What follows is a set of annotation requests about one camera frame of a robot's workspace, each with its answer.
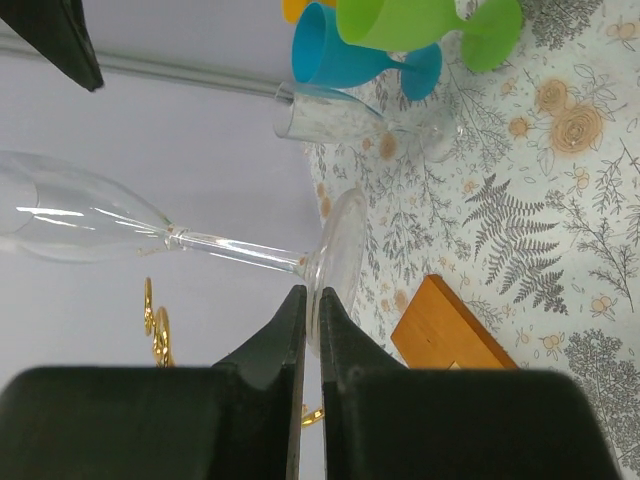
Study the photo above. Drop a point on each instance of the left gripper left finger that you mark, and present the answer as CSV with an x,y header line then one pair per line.
x,y
237,419

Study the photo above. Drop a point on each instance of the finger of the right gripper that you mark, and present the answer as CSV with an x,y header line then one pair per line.
x,y
57,30

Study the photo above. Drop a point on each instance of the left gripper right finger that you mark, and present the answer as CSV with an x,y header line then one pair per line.
x,y
386,421

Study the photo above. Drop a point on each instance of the blue wine glass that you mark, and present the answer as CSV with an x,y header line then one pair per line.
x,y
320,57

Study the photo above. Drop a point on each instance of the orange wine glass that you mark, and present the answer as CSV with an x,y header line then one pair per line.
x,y
292,9

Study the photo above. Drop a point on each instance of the clear wine glass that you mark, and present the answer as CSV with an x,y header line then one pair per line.
x,y
54,210
317,114

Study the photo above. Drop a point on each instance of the gold wire glass rack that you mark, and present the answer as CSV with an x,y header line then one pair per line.
x,y
157,326

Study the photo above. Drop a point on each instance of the green wine glass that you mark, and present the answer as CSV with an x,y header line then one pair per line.
x,y
488,35

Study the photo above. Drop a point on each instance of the orange wooden rack base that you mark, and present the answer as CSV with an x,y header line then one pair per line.
x,y
438,331

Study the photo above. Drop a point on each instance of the floral table mat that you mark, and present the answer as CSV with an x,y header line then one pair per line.
x,y
530,214

